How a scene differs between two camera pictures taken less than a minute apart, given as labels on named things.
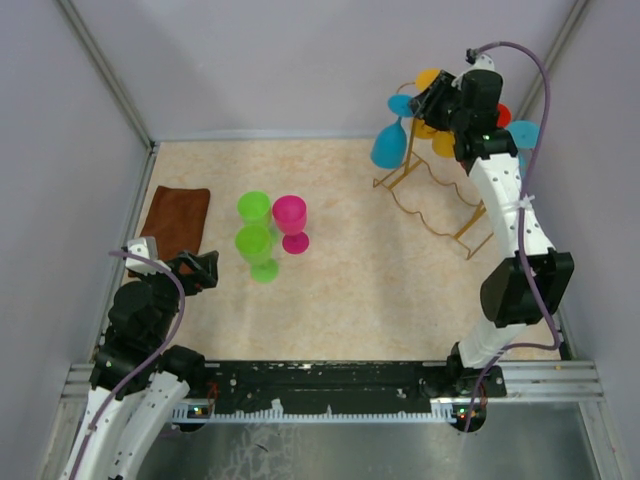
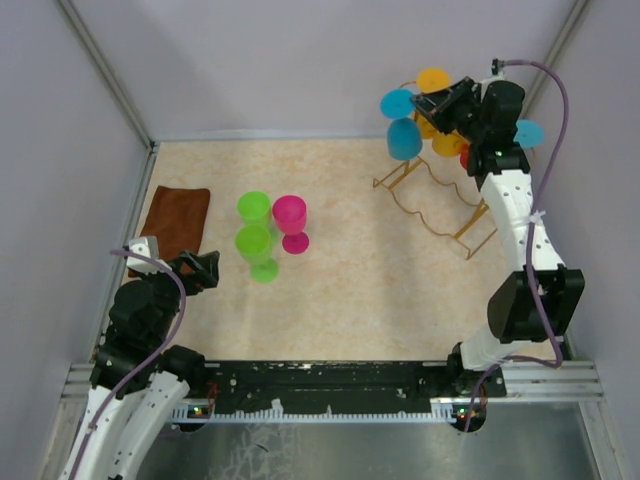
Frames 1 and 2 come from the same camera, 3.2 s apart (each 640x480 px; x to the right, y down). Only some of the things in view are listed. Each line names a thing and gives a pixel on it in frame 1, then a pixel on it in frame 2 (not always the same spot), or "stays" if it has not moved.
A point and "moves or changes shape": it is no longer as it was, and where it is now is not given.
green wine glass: [254, 243] stays
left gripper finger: [208, 264] stays
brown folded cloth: [176, 220] stays
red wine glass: [504, 117] -> [464, 155]
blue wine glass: [389, 148] moves or changes shape
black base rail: [337, 392] stays
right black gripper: [426, 103] -> [437, 106]
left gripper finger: [204, 262] stays
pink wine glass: [289, 212] stays
